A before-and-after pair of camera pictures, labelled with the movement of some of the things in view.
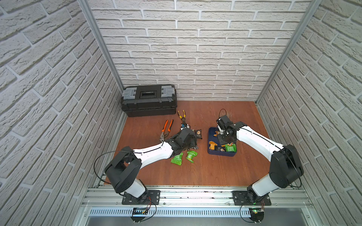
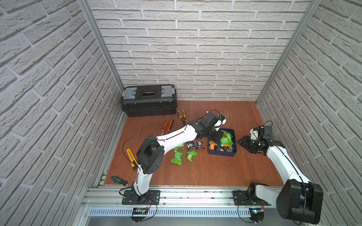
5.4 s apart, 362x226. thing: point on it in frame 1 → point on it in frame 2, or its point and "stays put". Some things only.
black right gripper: [221, 142] → [246, 139]
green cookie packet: [190, 155] stays put
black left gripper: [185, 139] → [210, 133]
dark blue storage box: [211, 131] stays put
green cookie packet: [177, 159] stays put
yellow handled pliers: [184, 118] stays put
